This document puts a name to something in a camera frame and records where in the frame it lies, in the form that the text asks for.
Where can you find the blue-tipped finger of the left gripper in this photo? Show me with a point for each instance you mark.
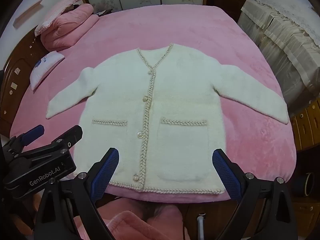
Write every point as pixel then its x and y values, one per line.
pixel 17 143

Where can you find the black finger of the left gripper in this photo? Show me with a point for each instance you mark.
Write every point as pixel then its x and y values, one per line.
pixel 67 140

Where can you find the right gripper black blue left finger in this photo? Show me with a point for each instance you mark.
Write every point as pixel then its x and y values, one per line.
pixel 63 200

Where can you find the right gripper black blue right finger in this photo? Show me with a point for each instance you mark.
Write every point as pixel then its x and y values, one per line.
pixel 276 220

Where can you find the white fluffy cardigan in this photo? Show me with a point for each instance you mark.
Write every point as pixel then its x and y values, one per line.
pixel 161 109

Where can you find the dark wooden headboard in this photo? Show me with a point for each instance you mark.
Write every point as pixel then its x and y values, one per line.
pixel 16 77

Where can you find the pink plush bed blanket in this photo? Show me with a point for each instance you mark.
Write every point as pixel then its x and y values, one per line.
pixel 257 143

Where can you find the white metal pole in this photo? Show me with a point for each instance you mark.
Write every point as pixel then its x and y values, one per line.
pixel 200 226

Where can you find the small white printed pillow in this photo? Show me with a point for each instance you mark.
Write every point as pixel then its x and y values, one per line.
pixel 43 67

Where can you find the wooden drawer cabinet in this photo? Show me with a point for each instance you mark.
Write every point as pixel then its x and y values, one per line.
pixel 305 126

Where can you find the folded pink quilt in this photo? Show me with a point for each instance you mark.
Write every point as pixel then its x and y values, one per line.
pixel 68 28

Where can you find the pink lace-edged pillow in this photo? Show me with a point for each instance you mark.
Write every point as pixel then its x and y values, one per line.
pixel 52 14

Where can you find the cream lace furniture cover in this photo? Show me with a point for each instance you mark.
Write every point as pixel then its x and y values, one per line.
pixel 287 34

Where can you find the pink wall shelf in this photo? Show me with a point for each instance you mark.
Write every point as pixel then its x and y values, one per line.
pixel 27 13

